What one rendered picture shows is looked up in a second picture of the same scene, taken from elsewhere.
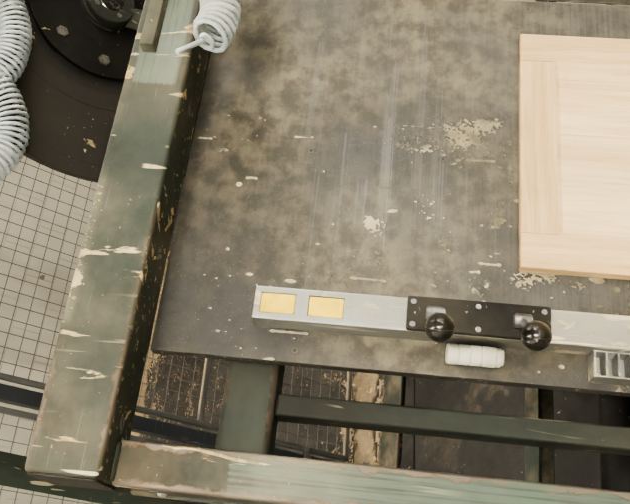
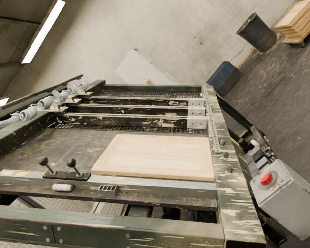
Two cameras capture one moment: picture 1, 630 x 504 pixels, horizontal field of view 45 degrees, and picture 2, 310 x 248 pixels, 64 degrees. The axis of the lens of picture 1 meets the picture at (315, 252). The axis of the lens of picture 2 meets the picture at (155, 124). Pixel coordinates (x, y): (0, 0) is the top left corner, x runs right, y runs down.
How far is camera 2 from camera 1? 0.93 m
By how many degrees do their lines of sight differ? 45
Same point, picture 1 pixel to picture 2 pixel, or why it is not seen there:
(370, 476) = (0, 207)
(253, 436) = not seen: outside the picture
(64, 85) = not seen: outside the picture
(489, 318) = (70, 174)
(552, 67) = (121, 138)
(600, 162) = (126, 153)
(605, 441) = not seen: hidden behind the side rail
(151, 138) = not seen: outside the picture
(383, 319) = (37, 175)
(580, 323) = (99, 177)
